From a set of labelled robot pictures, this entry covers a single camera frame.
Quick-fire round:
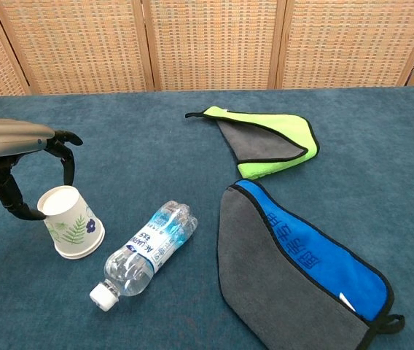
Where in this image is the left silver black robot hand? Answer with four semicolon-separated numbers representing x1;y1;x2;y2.
0;117;84;222

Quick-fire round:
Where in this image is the white paper cup leaf print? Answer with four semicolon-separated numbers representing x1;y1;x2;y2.
36;184;104;257
55;235;106;261

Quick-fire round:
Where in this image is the teal table mat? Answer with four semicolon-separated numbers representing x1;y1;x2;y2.
0;85;414;350

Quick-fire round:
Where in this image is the clear plastic water bottle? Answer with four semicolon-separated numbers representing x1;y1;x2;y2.
89;200;199;312

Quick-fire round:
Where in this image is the woven rattan folding screen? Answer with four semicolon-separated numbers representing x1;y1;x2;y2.
0;0;414;98

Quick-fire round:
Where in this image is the green and grey microfibre cloth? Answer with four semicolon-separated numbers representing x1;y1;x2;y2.
184;105;320;180

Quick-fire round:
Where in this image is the blue and grey microfibre cloth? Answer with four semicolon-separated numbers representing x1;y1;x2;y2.
216;178;406;350

